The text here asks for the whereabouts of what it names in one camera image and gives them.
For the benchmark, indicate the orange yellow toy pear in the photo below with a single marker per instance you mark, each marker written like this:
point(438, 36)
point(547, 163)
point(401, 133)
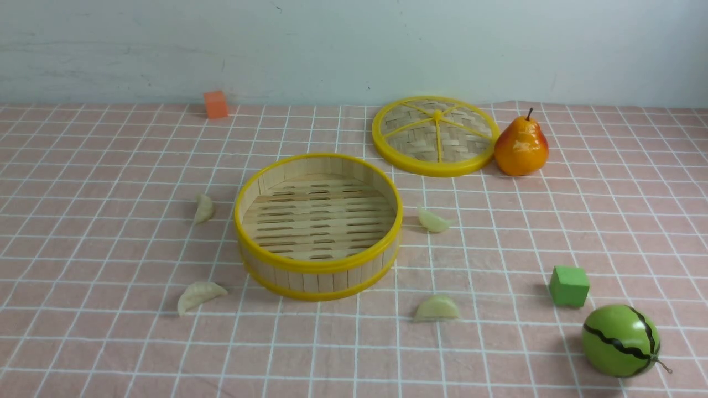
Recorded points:
point(522, 148)

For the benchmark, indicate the pale dumpling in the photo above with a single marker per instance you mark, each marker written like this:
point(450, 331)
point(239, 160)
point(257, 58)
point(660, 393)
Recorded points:
point(436, 309)
point(197, 294)
point(205, 209)
point(432, 222)

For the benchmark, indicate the orange foam cube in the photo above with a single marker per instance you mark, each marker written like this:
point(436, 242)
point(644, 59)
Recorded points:
point(215, 103)

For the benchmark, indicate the green foam cube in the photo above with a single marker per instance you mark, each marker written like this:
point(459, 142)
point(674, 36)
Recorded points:
point(569, 286)

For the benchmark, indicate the woven bamboo steamer lid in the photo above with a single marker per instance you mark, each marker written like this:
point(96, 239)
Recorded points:
point(435, 136)

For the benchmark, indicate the pink checked tablecloth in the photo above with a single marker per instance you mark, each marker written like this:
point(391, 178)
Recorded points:
point(148, 251)

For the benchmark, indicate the bamboo steamer tray yellow rim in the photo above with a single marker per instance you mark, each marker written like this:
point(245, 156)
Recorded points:
point(319, 226)

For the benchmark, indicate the green toy watermelon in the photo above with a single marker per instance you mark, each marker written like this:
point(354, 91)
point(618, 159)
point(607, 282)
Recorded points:
point(621, 341)

